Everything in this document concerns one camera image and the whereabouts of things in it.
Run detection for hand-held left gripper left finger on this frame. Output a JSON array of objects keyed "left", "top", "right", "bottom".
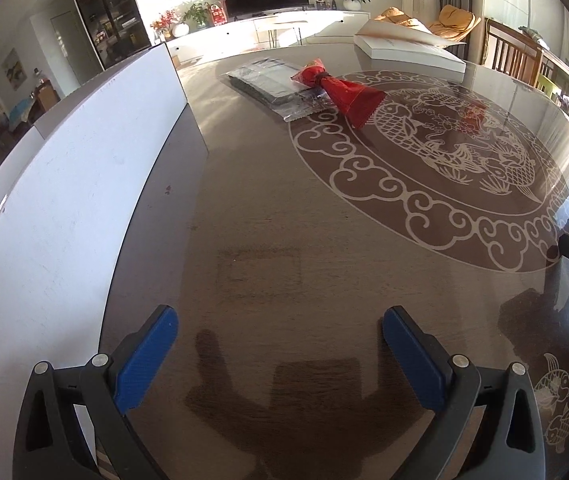
[{"left": 12, "top": 304, "right": 180, "bottom": 480}]

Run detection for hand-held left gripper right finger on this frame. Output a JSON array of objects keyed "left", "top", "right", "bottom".
[{"left": 382, "top": 305, "right": 546, "bottom": 480}]

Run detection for white board panel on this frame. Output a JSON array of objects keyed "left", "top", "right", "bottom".
[{"left": 0, "top": 42, "right": 210, "bottom": 480}]

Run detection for wooden chair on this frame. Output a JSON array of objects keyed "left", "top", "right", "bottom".
[{"left": 481, "top": 17, "right": 550, "bottom": 88}]

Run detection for white flat box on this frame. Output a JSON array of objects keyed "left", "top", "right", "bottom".
[{"left": 354, "top": 19, "right": 466, "bottom": 72}]

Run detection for orange lounge chair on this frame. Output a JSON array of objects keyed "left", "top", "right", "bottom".
[{"left": 369, "top": 4, "right": 482, "bottom": 46}]

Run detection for red plastic bag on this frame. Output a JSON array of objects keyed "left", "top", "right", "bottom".
[{"left": 289, "top": 58, "right": 387, "bottom": 131}]

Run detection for blue cloth covered table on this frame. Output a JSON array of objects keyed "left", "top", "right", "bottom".
[{"left": 7, "top": 97, "right": 38, "bottom": 128}]

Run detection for clear plastic packet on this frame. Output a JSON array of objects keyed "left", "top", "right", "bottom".
[{"left": 222, "top": 57, "right": 337, "bottom": 125}]

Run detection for white door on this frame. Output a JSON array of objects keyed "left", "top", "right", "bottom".
[{"left": 50, "top": 10, "right": 88, "bottom": 88}]

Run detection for red flowers in white vase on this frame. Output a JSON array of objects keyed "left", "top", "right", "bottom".
[{"left": 151, "top": 10, "right": 190, "bottom": 41}]

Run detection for white television cabinet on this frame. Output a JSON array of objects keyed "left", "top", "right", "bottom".
[{"left": 164, "top": 7, "right": 370, "bottom": 61}]

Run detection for dark glass display cabinet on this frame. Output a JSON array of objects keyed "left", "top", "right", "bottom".
[{"left": 67, "top": 0, "right": 152, "bottom": 72}]

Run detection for bushy potted plant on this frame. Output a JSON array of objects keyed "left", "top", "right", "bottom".
[{"left": 182, "top": 2, "right": 210, "bottom": 28}]

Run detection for framed wall picture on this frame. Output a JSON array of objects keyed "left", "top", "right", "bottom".
[{"left": 3, "top": 49, "right": 28, "bottom": 92}]

